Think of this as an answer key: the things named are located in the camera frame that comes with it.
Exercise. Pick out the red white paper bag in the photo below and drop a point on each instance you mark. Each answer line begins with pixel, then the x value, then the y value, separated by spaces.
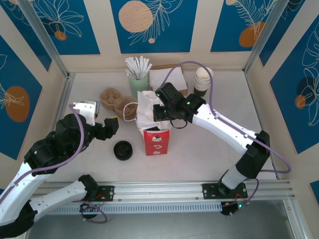
pixel 157 144

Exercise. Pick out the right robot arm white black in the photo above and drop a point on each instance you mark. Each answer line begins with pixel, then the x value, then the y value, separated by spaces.
pixel 224 127

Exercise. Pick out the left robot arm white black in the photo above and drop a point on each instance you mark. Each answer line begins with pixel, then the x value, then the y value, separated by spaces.
pixel 57 196

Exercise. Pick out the stack of pulp cup carriers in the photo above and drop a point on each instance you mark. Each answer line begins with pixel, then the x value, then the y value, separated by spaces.
pixel 109 99

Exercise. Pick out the stack of paper cups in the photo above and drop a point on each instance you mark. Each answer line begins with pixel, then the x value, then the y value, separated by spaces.
pixel 202 82

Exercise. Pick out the stack of white napkins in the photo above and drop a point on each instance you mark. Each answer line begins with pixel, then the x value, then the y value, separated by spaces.
pixel 155 77

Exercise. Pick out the white napkins in brown box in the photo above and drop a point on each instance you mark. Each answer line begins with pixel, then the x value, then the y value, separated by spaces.
pixel 164 66

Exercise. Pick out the mint green holder cup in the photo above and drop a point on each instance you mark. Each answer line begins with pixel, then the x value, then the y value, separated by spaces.
pixel 135 85

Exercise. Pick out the bundle of wrapped straws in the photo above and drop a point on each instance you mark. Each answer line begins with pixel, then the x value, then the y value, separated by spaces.
pixel 138 67

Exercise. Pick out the left controller board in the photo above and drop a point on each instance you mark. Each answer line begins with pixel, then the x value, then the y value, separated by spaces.
pixel 89 207

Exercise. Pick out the controller board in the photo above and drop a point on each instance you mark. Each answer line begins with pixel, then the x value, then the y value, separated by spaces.
pixel 233 207
pixel 89 207

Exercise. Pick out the right controller board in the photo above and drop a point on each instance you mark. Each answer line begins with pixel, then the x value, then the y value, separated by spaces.
pixel 233 207

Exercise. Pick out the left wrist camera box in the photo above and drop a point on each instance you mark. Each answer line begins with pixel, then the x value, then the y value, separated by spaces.
pixel 87 109

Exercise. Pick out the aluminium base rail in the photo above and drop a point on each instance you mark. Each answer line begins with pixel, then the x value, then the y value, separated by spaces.
pixel 159 189

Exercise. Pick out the aluminium frame post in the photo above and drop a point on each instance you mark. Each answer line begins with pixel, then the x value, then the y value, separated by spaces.
pixel 266 37
pixel 42 37

